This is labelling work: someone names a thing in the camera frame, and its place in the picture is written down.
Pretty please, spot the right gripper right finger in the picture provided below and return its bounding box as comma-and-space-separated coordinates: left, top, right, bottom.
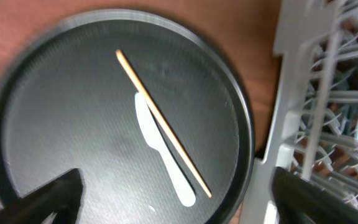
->
271, 167, 358, 224

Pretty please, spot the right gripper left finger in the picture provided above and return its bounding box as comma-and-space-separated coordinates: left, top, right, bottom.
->
0, 169, 84, 223

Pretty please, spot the white plastic spoon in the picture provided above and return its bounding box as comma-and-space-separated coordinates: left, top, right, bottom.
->
134, 92, 196, 207

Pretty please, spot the grey dishwasher rack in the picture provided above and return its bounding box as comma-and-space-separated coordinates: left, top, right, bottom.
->
239, 0, 358, 223

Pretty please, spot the round black serving tray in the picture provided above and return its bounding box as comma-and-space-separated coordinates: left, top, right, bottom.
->
0, 9, 254, 223

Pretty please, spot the wooden chopstick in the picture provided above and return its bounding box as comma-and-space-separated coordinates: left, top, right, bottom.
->
116, 50, 213, 198

